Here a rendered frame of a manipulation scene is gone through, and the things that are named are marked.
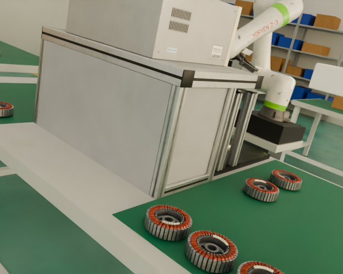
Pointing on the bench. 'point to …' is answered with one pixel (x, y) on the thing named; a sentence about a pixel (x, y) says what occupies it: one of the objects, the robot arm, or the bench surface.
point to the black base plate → (244, 158)
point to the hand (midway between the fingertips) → (254, 61)
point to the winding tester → (159, 27)
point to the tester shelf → (158, 64)
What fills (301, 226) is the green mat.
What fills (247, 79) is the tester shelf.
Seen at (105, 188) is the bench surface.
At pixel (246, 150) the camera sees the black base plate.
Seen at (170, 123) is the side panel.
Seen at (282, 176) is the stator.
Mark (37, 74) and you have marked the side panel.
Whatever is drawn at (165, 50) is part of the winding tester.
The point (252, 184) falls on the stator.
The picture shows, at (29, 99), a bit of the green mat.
